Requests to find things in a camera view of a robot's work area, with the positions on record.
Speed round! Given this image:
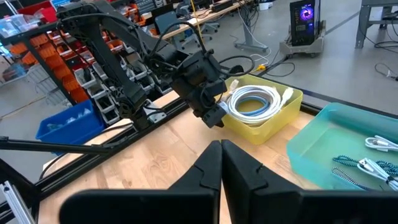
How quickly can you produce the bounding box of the thin black frame bar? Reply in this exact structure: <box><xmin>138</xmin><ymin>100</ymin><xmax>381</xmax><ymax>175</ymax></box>
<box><xmin>0</xmin><ymin>136</ymin><xmax>114</xmax><ymax>156</ymax></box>

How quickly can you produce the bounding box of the teal plastic bin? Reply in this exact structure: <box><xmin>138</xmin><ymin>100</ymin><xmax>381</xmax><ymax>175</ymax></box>
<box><xmin>285</xmin><ymin>102</ymin><xmax>398</xmax><ymax>191</ymax></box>

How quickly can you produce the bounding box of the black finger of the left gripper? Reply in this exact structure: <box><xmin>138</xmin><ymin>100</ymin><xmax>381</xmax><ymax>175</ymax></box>
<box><xmin>201</xmin><ymin>104</ymin><xmax>228</xmax><ymax>129</ymax></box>

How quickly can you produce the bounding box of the grey braided USB cable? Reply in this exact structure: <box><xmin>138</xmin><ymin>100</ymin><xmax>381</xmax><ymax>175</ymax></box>
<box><xmin>331</xmin><ymin>154</ymin><xmax>398</xmax><ymax>191</ymax></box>

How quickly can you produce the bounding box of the parts bin rack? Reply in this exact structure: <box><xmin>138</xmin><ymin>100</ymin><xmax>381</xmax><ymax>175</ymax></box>
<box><xmin>6</xmin><ymin>21</ymin><xmax>175</xmax><ymax>125</ymax></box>

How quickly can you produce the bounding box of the black curved clamp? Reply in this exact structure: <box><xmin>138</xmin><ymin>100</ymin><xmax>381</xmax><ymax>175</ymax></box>
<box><xmin>229</xmin><ymin>64</ymin><xmax>246</xmax><ymax>77</ymax></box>

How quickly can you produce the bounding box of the black table frame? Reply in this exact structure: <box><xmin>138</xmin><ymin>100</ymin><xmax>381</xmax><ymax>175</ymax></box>
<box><xmin>0</xmin><ymin>71</ymin><xmax>398</xmax><ymax>224</ymax></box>

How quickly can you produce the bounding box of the wooden top desk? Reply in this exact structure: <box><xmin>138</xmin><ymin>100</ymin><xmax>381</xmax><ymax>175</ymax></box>
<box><xmin>161</xmin><ymin>0</ymin><xmax>252</xmax><ymax>40</ymax></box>

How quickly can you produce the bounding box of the silver aluminium extrusion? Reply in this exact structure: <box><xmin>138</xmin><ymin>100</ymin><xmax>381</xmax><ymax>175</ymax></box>
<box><xmin>0</xmin><ymin>182</ymin><xmax>35</xmax><ymax>224</ymax></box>

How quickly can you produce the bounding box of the grey computer cart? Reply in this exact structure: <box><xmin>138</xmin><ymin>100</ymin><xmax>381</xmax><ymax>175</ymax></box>
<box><xmin>279</xmin><ymin>20</ymin><xmax>326</xmax><ymax>58</ymax></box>

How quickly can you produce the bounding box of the blue plastic storage bin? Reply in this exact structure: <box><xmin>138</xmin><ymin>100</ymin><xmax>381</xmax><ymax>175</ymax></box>
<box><xmin>35</xmin><ymin>99</ymin><xmax>106</xmax><ymax>155</ymax></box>

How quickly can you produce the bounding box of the grey blue office chair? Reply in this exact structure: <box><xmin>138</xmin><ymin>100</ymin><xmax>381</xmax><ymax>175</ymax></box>
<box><xmin>154</xmin><ymin>11</ymin><xmax>218</xmax><ymax>49</ymax></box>

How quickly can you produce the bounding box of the white floor cable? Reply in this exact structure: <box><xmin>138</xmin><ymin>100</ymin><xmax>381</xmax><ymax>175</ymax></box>
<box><xmin>248</xmin><ymin>46</ymin><xmax>273</xmax><ymax>65</ymax></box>

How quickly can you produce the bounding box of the black desktop computer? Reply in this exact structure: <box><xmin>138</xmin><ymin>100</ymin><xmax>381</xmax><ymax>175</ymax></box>
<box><xmin>289</xmin><ymin>0</ymin><xmax>321</xmax><ymax>47</ymax></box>

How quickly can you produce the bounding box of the grey desk leg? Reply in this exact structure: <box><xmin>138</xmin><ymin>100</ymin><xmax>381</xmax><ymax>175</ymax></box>
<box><xmin>233</xmin><ymin>6</ymin><xmax>269</xmax><ymax>53</ymax></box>

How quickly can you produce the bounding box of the grey metal desk frame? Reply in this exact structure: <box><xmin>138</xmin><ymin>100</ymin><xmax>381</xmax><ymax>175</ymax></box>
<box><xmin>355</xmin><ymin>0</ymin><xmax>398</xmax><ymax>49</ymax></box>

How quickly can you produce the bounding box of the yellow plastic bin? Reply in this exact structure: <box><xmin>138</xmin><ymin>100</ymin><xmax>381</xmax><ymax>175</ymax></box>
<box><xmin>217</xmin><ymin>73</ymin><xmax>304</xmax><ymax>146</ymax></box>

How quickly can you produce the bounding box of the black floor cable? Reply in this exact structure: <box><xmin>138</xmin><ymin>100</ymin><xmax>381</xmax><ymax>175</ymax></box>
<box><xmin>363</xmin><ymin>18</ymin><xmax>398</xmax><ymax>82</ymax></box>
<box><xmin>264</xmin><ymin>60</ymin><xmax>296</xmax><ymax>78</ymax></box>

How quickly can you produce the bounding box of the clear plastic storage box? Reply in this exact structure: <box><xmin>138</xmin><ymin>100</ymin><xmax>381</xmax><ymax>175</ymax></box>
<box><xmin>0</xmin><ymin>14</ymin><xmax>39</xmax><ymax>39</ymax></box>

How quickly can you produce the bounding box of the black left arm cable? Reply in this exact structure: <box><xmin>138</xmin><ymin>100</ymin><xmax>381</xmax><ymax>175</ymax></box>
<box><xmin>146</xmin><ymin>21</ymin><xmax>256</xmax><ymax>78</ymax></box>

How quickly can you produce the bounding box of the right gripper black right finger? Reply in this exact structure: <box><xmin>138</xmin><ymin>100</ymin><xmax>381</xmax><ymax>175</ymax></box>
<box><xmin>221</xmin><ymin>139</ymin><xmax>398</xmax><ymax>224</ymax></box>

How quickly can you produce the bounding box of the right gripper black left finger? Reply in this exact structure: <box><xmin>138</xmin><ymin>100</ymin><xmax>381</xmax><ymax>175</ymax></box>
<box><xmin>58</xmin><ymin>140</ymin><xmax>223</xmax><ymax>224</ymax></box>

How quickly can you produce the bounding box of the red storage box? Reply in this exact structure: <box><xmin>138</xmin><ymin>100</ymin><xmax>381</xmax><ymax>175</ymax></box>
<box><xmin>17</xmin><ymin>0</ymin><xmax>58</xmax><ymax>24</ymax></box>

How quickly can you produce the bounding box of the cream white cable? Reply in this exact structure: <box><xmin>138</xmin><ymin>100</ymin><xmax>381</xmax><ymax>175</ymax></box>
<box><xmin>226</xmin><ymin>79</ymin><xmax>295</xmax><ymax>127</ymax></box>

